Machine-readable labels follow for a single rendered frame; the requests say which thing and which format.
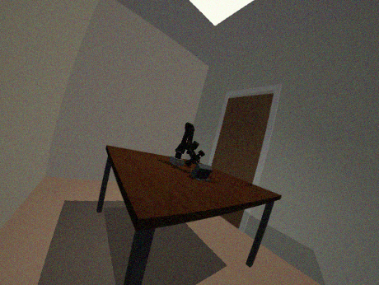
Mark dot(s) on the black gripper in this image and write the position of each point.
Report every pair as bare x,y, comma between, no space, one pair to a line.
193,156

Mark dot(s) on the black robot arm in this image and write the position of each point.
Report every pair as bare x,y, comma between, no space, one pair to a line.
189,146

